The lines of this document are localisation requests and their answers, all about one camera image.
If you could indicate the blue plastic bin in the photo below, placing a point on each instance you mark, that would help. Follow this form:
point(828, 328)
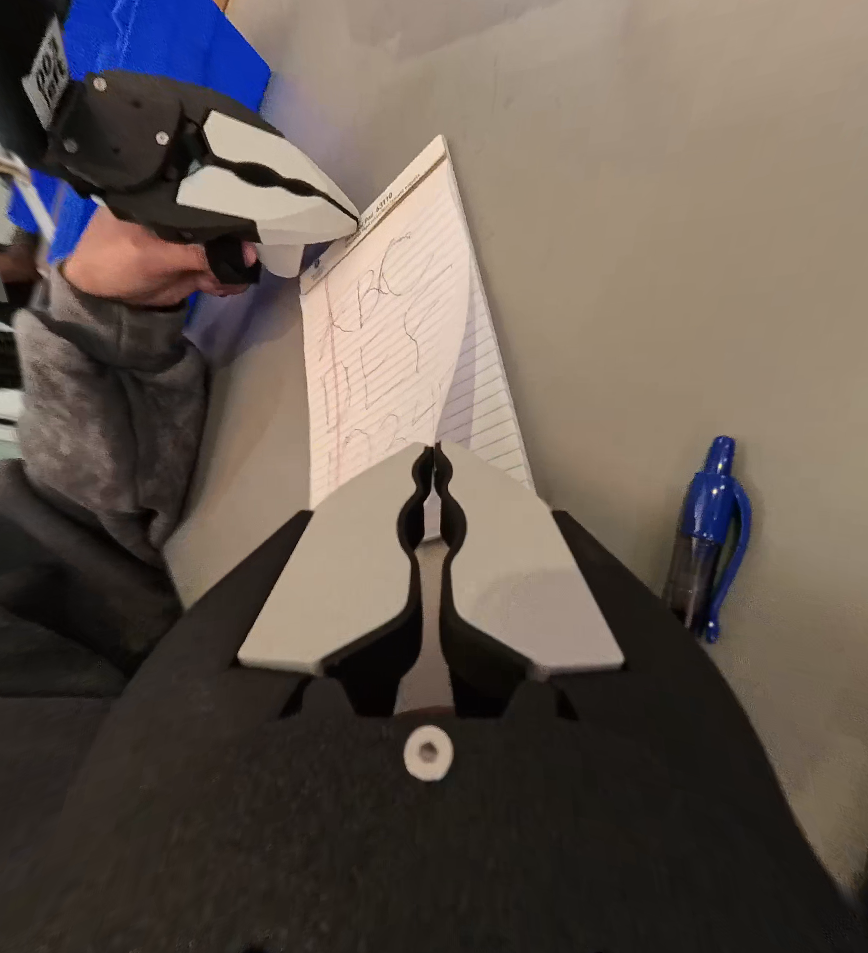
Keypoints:
point(166, 37)

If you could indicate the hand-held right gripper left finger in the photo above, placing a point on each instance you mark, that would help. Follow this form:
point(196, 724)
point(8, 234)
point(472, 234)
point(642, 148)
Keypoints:
point(330, 581)

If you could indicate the person's left hand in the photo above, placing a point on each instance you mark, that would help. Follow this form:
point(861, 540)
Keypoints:
point(143, 260)

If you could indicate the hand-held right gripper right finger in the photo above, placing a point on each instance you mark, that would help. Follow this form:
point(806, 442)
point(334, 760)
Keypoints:
point(538, 581)

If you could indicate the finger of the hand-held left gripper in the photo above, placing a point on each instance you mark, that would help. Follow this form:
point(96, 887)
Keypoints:
point(270, 145)
point(255, 212)

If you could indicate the white lined notepad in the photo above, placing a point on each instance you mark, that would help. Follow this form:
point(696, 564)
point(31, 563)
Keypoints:
point(389, 335)

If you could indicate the person's left forearm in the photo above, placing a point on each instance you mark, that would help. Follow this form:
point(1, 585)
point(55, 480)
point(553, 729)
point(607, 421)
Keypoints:
point(106, 409)

